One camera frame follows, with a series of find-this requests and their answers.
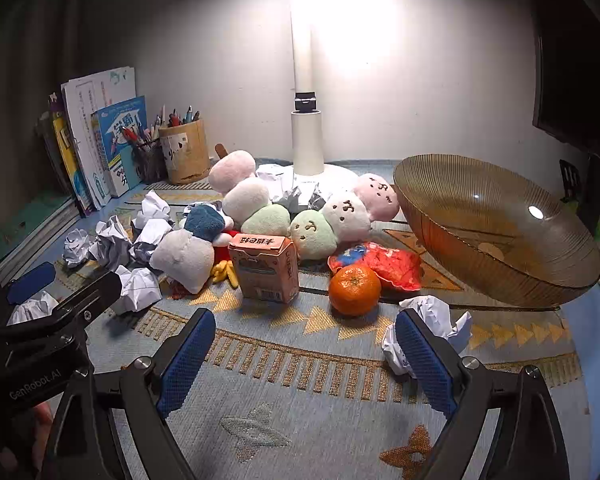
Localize white paper booklet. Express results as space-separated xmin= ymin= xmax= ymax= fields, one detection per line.
xmin=61 ymin=66 xmax=137 ymax=206

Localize plain dango plush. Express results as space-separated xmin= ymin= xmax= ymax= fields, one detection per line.
xmin=208 ymin=143 xmax=292 ymax=237

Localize flat green books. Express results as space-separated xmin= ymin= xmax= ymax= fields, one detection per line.
xmin=0 ymin=192 xmax=83 ymax=286

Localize blue workbook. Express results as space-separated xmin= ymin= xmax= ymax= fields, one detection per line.
xmin=91 ymin=96 xmax=148 ymax=198

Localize small grey paper scrap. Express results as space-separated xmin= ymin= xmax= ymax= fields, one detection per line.
xmin=279 ymin=187 xmax=303 ymax=211
xmin=307 ymin=184 xmax=329 ymax=211

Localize yellow book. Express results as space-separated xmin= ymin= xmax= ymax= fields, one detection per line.
xmin=49 ymin=107 xmax=92 ymax=213

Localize orange mandarin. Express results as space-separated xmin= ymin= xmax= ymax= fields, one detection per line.
xmin=328 ymin=264 xmax=382 ymax=317

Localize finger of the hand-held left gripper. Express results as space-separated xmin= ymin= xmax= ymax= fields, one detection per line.
xmin=0 ymin=271 xmax=123 ymax=346
xmin=0 ymin=262 xmax=57 ymax=321

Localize beige pen holder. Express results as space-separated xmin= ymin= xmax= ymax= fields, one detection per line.
xmin=158 ymin=119 xmax=211 ymax=186

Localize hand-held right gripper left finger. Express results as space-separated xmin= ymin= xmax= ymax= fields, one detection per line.
xmin=42 ymin=307 xmax=217 ymax=480

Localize white paper ball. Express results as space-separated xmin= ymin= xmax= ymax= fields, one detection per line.
xmin=382 ymin=295 xmax=473 ymax=377
xmin=256 ymin=164 xmax=297 ymax=202

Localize pile of paper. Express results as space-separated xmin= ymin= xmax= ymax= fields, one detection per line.
xmin=7 ymin=191 xmax=174 ymax=327

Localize white desk lamp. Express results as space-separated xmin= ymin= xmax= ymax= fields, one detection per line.
xmin=256 ymin=0 xmax=362 ymax=197

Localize bunch of red pens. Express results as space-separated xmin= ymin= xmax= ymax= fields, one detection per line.
xmin=121 ymin=125 xmax=161 ymax=150

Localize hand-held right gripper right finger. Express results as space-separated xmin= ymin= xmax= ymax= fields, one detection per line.
xmin=395 ymin=308 xmax=571 ymax=480

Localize red snack packet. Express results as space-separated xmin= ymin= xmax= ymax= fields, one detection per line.
xmin=328 ymin=241 xmax=423 ymax=292

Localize amber ribbed glass bowl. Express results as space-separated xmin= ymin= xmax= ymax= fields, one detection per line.
xmin=393 ymin=154 xmax=600 ymax=308

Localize black mesh pen holder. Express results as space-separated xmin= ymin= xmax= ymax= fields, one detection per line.
xmin=130 ymin=137 xmax=168 ymax=185

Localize person's left hand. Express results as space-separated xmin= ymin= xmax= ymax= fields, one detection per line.
xmin=31 ymin=402 xmax=56 ymax=466

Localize dango plush with faces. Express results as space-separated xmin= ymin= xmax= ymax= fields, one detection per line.
xmin=290 ymin=172 xmax=401 ymax=261

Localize black monitor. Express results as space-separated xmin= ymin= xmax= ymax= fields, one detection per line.
xmin=532 ymin=0 xmax=600 ymax=158

